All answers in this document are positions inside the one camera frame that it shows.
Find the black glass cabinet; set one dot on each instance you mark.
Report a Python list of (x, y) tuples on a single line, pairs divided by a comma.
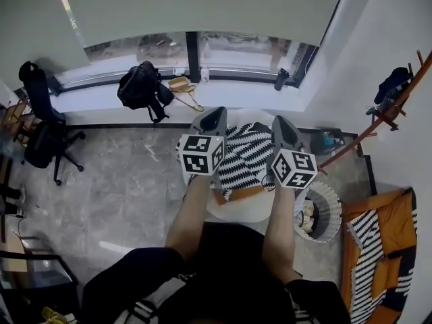
[(40, 299)]

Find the black bottle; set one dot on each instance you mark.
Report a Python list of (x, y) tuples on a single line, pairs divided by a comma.
[(281, 79)]

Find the white bottle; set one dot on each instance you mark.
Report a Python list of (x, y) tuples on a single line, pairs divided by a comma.
[(204, 76)]

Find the orange sofa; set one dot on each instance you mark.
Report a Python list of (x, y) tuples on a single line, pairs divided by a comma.
[(398, 221)]

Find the wooden coat rack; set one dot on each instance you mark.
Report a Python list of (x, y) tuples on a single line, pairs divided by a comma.
[(371, 130)]

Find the black office chair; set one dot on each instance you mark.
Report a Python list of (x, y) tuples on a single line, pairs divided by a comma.
[(44, 140)]

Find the person's black shirt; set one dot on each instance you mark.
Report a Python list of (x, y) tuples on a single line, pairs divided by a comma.
[(229, 275)]

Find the beige bag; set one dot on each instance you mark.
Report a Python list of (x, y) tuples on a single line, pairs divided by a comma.
[(179, 83)]

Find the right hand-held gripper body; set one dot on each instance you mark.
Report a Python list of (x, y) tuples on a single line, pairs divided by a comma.
[(293, 167)]

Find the person's right forearm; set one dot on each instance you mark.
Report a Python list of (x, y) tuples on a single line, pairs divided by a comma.
[(280, 221)]

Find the person's left forearm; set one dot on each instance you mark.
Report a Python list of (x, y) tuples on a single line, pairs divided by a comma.
[(189, 214)]

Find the grey roller blind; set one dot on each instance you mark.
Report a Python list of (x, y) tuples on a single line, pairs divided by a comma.
[(202, 5)]

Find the black white striped blanket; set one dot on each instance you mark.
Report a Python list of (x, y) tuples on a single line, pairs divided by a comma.
[(368, 238)]

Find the black storage bin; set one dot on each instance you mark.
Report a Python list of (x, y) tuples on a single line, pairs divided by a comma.
[(327, 143)]

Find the white woven laundry basket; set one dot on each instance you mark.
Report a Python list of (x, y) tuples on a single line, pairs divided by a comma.
[(329, 214)]

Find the cluttered wooden shelf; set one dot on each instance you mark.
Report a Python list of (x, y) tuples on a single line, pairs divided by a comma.
[(13, 120)]

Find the black bag on rack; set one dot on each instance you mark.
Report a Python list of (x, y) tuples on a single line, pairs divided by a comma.
[(393, 86)]

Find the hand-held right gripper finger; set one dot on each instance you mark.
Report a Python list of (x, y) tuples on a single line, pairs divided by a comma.
[(279, 133), (292, 137)]

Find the black backpack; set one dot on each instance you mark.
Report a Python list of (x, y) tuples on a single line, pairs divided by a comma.
[(138, 86)]

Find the small white device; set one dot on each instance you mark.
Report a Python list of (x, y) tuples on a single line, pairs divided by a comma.
[(179, 71)]

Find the black framed window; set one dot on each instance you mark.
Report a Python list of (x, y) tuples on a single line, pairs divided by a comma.
[(236, 52)]

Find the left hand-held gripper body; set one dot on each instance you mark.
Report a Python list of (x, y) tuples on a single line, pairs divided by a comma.
[(199, 154)]

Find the round white wooden table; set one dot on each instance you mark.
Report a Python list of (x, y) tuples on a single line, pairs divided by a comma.
[(236, 214)]

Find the black white zigzag blanket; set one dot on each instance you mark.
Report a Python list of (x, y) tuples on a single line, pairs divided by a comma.
[(246, 160)]

